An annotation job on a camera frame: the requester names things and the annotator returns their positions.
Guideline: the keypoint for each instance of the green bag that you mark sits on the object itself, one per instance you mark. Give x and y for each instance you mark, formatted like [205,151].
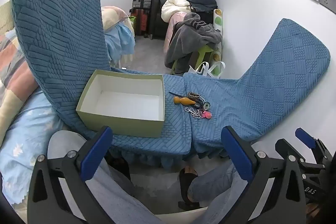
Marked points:
[132,21]

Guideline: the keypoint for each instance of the white tote bag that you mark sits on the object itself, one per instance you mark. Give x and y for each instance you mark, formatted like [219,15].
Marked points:
[203,69]

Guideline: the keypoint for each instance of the black patterned bangle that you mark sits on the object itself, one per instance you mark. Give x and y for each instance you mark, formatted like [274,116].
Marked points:
[193,96]

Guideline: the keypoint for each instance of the light blue bedsheet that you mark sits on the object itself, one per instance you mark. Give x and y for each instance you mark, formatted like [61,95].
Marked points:
[26,134]

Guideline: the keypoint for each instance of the pink and yellow pillow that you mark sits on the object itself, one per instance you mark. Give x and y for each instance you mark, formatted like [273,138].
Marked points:
[113,16]

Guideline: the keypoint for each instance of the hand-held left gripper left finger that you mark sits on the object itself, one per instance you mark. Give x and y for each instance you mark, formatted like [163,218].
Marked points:
[95,155]

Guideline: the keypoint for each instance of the person's leg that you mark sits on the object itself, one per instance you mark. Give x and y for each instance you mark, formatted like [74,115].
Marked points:
[210,182]
[118,195]

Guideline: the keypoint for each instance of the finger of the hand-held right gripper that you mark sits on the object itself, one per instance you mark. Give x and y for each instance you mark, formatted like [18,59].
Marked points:
[284,146]
[305,138]

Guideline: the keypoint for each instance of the person's right leg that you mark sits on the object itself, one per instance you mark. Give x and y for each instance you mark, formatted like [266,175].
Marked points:
[210,182]

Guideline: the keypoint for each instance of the cream padded jacket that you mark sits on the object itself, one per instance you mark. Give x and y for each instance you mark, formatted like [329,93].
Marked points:
[174,7]

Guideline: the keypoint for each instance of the pink charm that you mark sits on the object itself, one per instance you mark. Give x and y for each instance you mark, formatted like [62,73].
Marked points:
[207,115]

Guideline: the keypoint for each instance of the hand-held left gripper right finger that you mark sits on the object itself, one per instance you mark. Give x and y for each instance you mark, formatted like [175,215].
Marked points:
[236,153]

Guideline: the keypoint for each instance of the tall black suitcase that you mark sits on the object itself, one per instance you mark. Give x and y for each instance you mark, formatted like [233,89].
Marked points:
[158,19]

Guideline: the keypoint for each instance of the red suitcase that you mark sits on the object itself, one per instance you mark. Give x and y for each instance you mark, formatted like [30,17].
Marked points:
[141,20]

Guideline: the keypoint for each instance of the green cardboard box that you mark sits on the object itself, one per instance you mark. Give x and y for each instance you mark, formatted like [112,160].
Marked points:
[118,124]

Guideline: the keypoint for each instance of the black hair stick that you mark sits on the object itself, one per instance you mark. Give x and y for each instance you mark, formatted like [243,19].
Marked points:
[176,94]

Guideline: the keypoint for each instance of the grey fleece garment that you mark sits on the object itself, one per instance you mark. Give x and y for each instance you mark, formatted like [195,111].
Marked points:
[189,35]

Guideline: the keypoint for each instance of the grey wall socket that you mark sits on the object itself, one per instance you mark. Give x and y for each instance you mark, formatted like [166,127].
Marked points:
[328,2]

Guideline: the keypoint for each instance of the black shoe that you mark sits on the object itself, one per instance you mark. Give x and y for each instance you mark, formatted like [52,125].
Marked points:
[185,187]

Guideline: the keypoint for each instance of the person's left leg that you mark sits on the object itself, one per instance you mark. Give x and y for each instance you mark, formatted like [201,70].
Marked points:
[118,195]

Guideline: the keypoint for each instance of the pink cloth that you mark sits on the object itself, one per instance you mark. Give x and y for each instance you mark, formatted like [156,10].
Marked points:
[173,29]

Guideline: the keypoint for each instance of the patchwork quilt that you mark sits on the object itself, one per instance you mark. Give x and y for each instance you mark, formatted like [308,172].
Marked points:
[13,61]

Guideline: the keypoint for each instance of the orange gourd pendant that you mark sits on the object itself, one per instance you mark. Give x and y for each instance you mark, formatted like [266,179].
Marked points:
[183,100]

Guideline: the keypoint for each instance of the silver bangle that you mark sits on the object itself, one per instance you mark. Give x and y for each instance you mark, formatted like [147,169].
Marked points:
[206,104]

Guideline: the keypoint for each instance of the light blue bed skirt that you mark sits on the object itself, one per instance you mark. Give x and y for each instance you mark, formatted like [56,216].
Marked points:
[120,40]

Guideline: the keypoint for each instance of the green plastic stool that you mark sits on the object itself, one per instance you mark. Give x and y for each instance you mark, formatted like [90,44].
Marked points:
[203,52]

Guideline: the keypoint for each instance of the blue textured covered chair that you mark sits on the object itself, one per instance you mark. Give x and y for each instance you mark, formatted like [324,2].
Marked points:
[275,77]
[57,29]

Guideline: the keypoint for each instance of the white board with green dots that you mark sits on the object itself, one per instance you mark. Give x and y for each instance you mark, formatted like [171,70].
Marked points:
[218,20]

